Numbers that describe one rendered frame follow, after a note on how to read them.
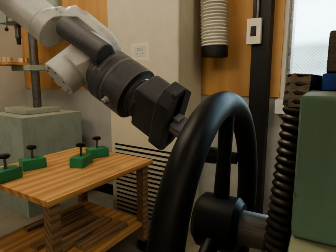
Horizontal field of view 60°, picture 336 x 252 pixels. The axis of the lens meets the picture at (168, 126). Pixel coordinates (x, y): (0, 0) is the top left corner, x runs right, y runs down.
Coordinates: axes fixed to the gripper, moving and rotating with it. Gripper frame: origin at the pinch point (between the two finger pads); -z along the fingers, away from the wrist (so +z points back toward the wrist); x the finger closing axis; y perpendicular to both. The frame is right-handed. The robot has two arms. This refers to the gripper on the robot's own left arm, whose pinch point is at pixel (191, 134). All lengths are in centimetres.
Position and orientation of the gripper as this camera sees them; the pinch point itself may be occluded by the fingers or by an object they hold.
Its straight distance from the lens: 43.3
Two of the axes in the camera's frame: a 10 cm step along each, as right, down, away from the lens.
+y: 6.3, -5.1, 5.9
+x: 1.7, -6.5, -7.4
